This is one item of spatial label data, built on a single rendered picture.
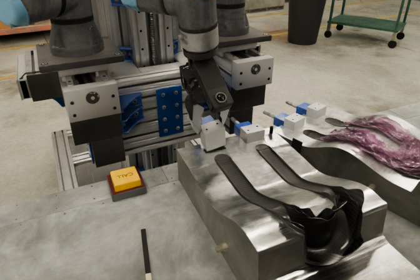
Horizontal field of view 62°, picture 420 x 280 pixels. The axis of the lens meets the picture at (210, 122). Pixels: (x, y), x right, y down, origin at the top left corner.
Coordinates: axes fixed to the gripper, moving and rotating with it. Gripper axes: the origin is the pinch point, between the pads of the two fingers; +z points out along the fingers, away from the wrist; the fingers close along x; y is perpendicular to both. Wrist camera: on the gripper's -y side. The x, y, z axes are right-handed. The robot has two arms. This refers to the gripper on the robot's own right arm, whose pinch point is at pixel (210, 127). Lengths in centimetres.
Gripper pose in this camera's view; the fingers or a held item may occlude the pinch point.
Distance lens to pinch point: 81.7
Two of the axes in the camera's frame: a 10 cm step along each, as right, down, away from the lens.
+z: 0.7, 7.7, 6.3
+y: -4.1, -5.6, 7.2
